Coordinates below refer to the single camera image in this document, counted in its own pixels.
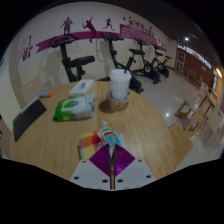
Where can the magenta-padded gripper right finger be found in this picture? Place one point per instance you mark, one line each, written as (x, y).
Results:
(131, 173)

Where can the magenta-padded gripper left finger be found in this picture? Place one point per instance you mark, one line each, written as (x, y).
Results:
(91, 173)

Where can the colourful checked towel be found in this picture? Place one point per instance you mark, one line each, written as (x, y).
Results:
(90, 141)

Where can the green wet wipes pack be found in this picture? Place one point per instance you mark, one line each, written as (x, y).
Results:
(75, 107)

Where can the brown cardboard cup holder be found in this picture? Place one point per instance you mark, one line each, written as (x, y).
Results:
(116, 105)

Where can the small white box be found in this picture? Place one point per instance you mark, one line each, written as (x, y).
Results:
(81, 88)

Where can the group of wooden chairs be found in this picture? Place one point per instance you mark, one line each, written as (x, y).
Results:
(200, 116)

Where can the white lidded paper cup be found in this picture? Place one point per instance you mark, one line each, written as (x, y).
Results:
(120, 85)

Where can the blue and orange tube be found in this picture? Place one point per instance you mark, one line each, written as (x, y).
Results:
(46, 94)

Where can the black exercise bike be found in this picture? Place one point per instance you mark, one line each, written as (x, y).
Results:
(115, 55)
(161, 68)
(146, 68)
(66, 63)

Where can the brown display shelf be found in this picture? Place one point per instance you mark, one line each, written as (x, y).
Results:
(181, 61)

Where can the round ceiling light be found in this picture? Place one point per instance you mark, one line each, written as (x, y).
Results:
(186, 39)

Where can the wall notice poster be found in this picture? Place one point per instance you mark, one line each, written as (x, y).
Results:
(27, 48)

